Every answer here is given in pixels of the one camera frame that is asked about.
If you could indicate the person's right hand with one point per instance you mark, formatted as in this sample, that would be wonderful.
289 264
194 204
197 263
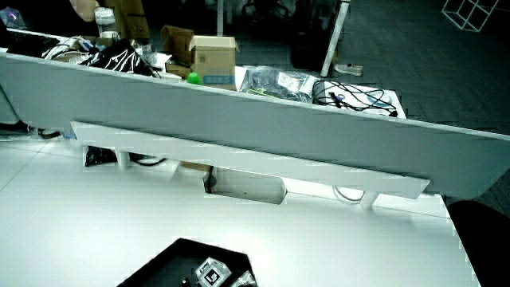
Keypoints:
213 274

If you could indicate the black plate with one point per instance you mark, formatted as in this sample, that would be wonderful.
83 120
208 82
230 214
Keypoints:
167 263

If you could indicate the grey desk divider panel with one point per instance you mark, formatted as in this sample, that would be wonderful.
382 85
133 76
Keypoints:
255 123

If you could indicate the black power adapter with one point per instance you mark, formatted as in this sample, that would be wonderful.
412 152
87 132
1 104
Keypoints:
97 156

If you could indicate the green round object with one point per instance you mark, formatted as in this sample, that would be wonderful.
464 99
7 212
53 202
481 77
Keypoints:
194 79

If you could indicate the clear plastic bag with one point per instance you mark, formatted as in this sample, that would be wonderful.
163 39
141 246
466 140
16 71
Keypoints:
275 81

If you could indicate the closed cardboard box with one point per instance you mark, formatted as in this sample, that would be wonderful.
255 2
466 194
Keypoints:
214 60

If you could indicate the open brown cardboard box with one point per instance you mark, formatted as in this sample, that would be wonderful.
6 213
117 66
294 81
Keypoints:
177 42

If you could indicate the black plastic bag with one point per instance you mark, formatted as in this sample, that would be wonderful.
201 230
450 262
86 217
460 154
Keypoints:
119 57

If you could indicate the white shoe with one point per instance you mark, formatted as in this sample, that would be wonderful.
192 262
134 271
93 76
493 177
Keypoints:
348 69

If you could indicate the white pole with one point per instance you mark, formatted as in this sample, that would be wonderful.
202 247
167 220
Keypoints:
334 40

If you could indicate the tall brown cardboard box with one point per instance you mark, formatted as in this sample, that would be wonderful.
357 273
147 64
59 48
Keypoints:
129 18

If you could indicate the clear plastic bottle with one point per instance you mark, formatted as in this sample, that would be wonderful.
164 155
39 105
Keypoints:
106 22

